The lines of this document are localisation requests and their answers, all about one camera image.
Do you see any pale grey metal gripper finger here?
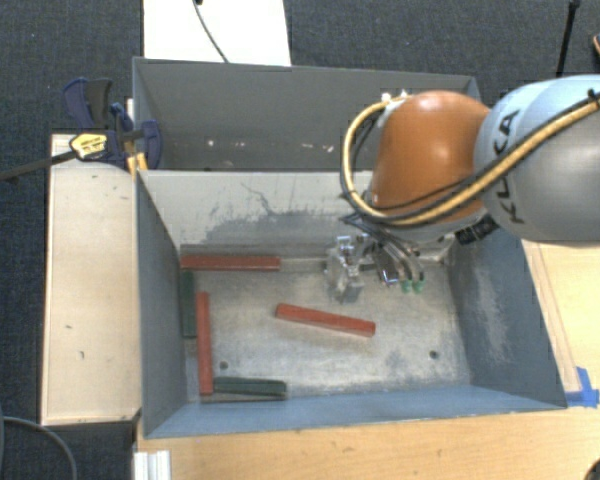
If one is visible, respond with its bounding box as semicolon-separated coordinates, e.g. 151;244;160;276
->
323;235;352;300
343;245;367;305

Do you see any red-brown flat block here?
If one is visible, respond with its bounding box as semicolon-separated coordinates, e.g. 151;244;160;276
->
195;291;216;397
273;302;378;340
179;253;283;273

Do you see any grey metal bin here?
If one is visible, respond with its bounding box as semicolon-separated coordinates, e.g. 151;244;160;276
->
131;56;569;440

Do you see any dark green flat block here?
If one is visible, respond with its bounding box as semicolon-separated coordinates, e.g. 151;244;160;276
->
179;270;199;340
211;376;289;403

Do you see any pale wood flat board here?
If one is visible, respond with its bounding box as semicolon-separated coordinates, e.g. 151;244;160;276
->
39;132;143;427

